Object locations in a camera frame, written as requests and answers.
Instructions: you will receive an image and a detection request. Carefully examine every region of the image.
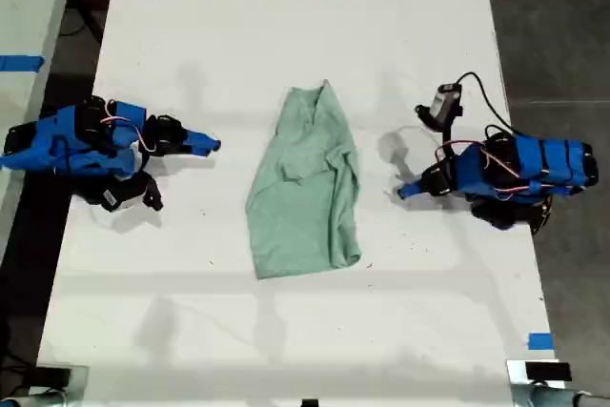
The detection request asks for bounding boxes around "black box on metal bracket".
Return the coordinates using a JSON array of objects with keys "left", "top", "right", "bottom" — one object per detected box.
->
[
  {"left": 524, "top": 361, "right": 573, "bottom": 383},
  {"left": 33, "top": 365, "right": 73, "bottom": 387}
]

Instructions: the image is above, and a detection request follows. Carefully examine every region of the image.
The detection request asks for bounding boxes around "long blue tape strip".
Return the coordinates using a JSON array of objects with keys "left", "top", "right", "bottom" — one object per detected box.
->
[{"left": 0, "top": 54, "right": 46, "bottom": 74}]

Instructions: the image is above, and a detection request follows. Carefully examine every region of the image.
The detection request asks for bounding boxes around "black and grey camera box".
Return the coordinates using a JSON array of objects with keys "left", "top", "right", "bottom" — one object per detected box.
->
[{"left": 414, "top": 83, "right": 465, "bottom": 133}]

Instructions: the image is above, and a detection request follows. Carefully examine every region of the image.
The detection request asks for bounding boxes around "pale green T-shirt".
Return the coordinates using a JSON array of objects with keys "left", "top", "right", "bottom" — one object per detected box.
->
[{"left": 244, "top": 78, "right": 364, "bottom": 281}]

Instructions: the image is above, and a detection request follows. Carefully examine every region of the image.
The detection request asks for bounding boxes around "small blue tape piece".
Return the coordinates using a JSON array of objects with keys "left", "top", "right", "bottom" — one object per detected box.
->
[{"left": 527, "top": 331, "right": 556, "bottom": 352}]

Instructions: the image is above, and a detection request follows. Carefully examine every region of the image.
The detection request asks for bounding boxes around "black camera box with label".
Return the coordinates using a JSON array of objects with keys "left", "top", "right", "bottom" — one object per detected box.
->
[{"left": 90, "top": 177, "right": 147, "bottom": 214}]

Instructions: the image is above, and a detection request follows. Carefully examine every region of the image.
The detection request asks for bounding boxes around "white side table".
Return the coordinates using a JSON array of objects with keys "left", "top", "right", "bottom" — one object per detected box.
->
[{"left": 0, "top": 0, "right": 81, "bottom": 258}]

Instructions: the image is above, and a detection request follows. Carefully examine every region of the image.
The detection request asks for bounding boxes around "dark floor cable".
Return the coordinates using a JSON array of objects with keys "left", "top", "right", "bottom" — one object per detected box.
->
[{"left": 57, "top": 0, "right": 105, "bottom": 44}]

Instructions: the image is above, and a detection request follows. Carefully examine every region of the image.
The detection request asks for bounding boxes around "black camera cable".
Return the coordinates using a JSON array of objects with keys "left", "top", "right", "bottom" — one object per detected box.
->
[{"left": 456, "top": 71, "right": 524, "bottom": 137}]

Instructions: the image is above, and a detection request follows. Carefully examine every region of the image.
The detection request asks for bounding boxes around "black camera stalk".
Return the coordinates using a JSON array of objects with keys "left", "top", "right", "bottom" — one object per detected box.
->
[
  {"left": 139, "top": 172, "right": 166, "bottom": 213},
  {"left": 436, "top": 113, "right": 466, "bottom": 163}
]

